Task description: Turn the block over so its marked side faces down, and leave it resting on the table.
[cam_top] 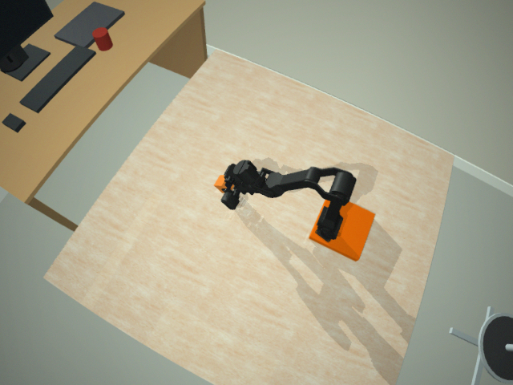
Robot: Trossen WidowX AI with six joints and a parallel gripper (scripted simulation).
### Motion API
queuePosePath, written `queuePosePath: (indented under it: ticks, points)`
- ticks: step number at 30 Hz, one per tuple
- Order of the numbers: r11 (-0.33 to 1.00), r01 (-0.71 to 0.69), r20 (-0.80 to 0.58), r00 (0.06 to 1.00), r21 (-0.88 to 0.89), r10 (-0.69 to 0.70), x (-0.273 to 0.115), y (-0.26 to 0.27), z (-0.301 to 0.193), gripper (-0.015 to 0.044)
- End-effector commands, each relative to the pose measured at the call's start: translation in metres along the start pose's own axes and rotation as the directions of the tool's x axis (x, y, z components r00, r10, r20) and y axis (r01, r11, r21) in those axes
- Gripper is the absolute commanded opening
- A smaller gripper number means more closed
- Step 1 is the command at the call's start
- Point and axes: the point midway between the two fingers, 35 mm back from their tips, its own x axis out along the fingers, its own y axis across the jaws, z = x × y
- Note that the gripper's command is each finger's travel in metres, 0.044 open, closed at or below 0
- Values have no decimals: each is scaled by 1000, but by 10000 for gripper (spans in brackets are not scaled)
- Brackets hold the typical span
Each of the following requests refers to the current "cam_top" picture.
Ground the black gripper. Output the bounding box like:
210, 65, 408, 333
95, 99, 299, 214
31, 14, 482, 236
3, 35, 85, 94
220, 160, 257, 210

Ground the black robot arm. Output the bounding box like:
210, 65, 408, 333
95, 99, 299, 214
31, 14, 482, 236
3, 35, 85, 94
224, 160, 356, 242

